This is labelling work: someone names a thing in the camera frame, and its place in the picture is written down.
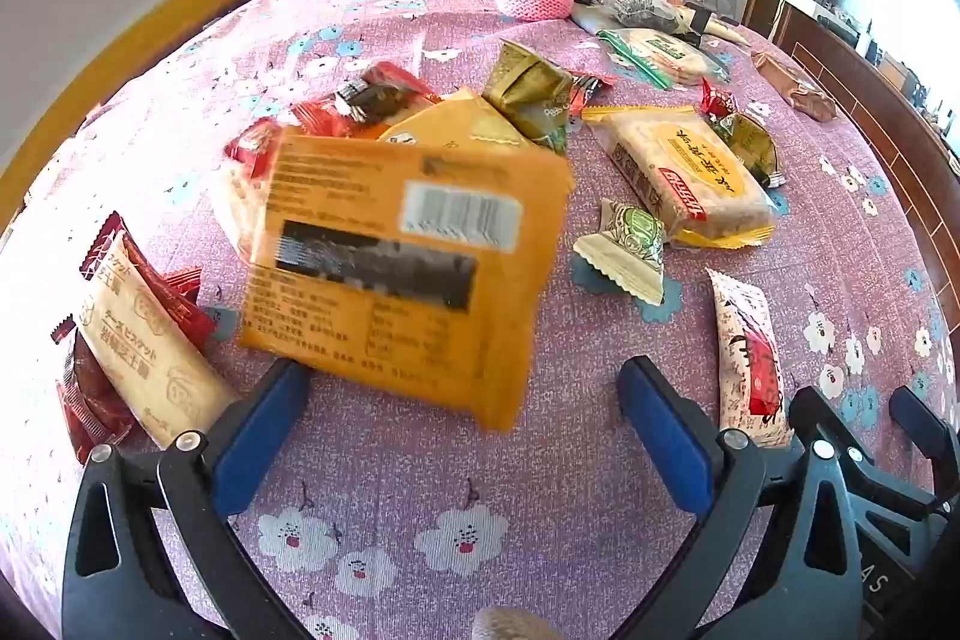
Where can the purple floral tablecloth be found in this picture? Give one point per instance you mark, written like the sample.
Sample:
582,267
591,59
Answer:
420,497

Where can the round cracker packet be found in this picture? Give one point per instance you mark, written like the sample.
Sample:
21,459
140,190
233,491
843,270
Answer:
664,57

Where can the red black candy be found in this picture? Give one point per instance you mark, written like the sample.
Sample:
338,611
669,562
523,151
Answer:
375,94

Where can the long beige packet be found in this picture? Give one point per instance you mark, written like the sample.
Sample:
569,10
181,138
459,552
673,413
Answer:
712,27

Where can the brown snack packet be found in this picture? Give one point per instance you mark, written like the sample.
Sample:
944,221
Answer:
795,85

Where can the small olive green snack packet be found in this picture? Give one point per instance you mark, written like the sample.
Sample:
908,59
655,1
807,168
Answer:
750,149

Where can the large orange snack packet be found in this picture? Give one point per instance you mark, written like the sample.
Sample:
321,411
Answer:
390,280

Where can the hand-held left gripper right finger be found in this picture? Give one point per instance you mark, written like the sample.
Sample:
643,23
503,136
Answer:
664,441

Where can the beige biscuit packet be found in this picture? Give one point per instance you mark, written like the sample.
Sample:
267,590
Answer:
142,355

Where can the red brown candy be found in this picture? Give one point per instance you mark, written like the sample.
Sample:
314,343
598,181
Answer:
589,89

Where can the green white candy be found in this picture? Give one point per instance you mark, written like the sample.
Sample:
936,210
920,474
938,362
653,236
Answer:
626,246

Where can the yellow cracker packet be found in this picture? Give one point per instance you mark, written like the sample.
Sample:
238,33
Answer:
457,123

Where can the large olive green snack packet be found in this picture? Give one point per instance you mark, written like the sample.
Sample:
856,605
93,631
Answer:
525,85

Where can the red wrapped candy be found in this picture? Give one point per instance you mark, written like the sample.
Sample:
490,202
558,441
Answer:
322,115
251,149

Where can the clear bag with dark contents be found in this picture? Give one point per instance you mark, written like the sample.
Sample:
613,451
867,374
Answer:
641,10

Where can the white red stick packet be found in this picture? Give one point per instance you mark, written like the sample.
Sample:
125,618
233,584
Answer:
746,355

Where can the dark red snack packet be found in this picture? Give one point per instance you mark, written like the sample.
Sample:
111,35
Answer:
94,396

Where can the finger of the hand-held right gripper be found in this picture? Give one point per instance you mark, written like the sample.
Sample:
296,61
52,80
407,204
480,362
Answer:
814,411
922,422

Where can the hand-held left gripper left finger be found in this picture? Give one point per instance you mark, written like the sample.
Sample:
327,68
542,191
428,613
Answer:
259,441

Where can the small red candy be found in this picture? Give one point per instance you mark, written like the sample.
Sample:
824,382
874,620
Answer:
718,99

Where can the square cracker packet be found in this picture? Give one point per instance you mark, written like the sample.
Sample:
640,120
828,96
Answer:
690,183

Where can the brown wooden cabinet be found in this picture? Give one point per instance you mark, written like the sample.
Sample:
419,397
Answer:
892,123

